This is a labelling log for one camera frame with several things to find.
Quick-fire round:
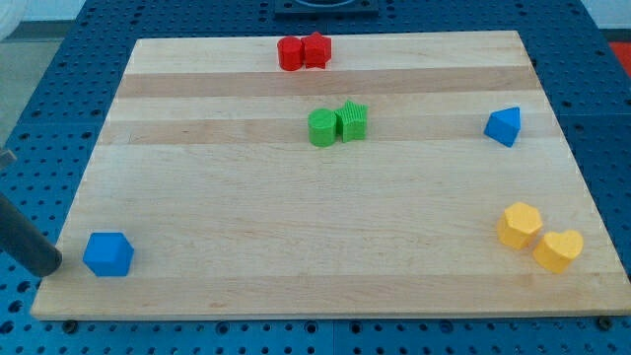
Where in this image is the yellow heart block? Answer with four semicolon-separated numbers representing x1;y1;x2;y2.
532;230;584;274

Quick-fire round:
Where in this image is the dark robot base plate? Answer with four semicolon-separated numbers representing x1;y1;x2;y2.
273;0;380;18

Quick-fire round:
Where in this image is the green cylinder block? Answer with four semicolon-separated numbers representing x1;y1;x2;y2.
308;108;337;147

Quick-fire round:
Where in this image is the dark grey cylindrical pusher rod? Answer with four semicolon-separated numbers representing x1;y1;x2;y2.
1;194;62;277

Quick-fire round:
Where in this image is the blue triangle block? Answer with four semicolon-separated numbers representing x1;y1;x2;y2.
483;106;521;148

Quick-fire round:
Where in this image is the green star block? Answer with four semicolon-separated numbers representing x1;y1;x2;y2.
334;101;369;143

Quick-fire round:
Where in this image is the red cylinder block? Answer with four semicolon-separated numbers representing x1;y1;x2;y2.
277;36;304;71

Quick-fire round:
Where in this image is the red star block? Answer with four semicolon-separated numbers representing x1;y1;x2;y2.
301;32;332;69

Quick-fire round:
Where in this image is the wooden board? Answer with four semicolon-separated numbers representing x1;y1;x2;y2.
32;31;630;320

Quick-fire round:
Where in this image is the yellow hexagon block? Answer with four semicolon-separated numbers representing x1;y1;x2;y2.
496;202;543;249

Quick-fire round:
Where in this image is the blue cube block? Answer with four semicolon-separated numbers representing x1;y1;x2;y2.
83;232;134;277

